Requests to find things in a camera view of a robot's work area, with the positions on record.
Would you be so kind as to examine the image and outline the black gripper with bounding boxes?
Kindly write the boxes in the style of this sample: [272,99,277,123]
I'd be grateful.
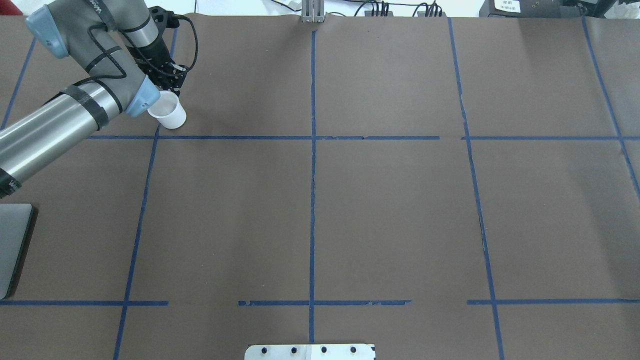
[127,35,188,92]

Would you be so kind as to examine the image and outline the white plastic cup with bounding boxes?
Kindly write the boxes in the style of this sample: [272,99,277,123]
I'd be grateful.
[147,90,187,130]

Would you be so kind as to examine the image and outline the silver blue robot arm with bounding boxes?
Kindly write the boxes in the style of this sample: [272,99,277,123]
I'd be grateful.
[0,0,195,198]

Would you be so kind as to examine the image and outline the silver closed laptop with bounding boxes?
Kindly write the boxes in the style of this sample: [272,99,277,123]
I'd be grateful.
[0,203,35,300]

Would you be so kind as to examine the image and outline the black usb hub left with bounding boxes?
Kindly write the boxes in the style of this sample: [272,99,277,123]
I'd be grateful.
[363,0,393,18]

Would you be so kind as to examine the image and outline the black usb hub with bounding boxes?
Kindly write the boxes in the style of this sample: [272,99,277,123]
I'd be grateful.
[363,0,393,18]
[412,0,446,18]

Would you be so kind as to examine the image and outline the black usb hub right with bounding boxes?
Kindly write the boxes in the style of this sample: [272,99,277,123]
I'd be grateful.
[412,0,446,18]

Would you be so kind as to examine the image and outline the black box with label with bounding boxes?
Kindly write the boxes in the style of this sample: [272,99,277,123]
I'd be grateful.
[478,0,583,19]

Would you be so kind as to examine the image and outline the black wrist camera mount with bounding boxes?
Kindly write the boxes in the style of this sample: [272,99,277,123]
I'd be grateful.
[148,6,180,33]

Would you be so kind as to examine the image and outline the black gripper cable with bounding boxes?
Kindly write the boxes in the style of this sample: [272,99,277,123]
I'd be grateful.
[86,15,199,81]

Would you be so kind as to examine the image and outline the grey aluminium frame post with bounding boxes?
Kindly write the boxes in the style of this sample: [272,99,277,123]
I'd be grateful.
[300,0,326,23]

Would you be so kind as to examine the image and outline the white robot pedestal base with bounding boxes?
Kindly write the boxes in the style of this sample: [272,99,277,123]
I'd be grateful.
[244,343,377,360]

